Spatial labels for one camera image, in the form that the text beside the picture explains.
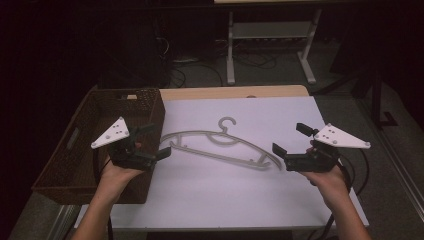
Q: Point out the person's right hand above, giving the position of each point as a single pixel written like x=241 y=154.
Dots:
x=330 y=183

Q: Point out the black metal stand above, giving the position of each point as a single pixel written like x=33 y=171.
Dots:
x=376 y=100

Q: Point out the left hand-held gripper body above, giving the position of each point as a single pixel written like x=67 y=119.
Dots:
x=111 y=136

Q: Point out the brown wicker basket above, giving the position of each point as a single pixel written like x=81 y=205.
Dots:
x=76 y=166

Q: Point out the grey plastic clothes hanger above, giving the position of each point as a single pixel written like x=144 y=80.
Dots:
x=220 y=156

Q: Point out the white metal desk frame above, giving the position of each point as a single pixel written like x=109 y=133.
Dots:
x=266 y=30

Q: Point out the person's left hand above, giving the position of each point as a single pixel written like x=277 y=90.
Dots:
x=115 y=178

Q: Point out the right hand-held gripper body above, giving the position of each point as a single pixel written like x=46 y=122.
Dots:
x=338 y=137

